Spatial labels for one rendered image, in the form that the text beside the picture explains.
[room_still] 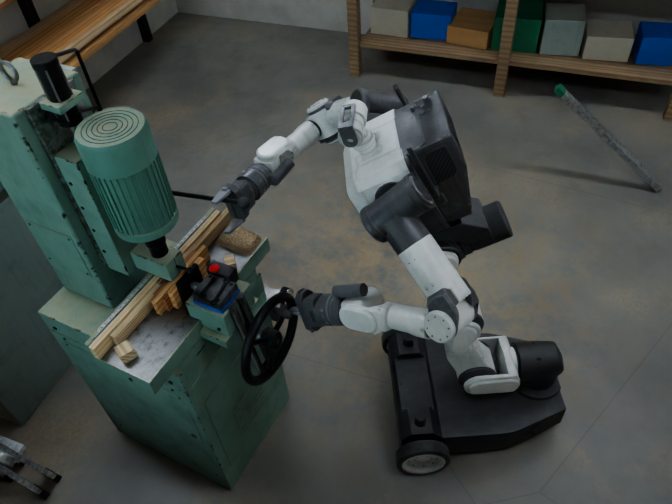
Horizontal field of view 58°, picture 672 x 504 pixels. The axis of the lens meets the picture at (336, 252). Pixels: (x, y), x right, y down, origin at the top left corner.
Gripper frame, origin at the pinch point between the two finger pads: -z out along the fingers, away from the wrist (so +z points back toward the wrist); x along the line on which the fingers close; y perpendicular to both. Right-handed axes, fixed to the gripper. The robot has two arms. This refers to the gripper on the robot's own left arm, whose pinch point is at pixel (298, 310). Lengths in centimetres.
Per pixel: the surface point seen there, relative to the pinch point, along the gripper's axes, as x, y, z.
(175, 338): 5.2, 24.3, -25.2
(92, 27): 139, -125, -228
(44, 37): 141, -99, -240
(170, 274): 21.2, 15.7, -28.1
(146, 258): 27.8, 17.9, -32.5
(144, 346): 6.5, 30.9, -30.7
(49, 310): 20, 33, -75
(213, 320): 6.1, 16.0, -16.9
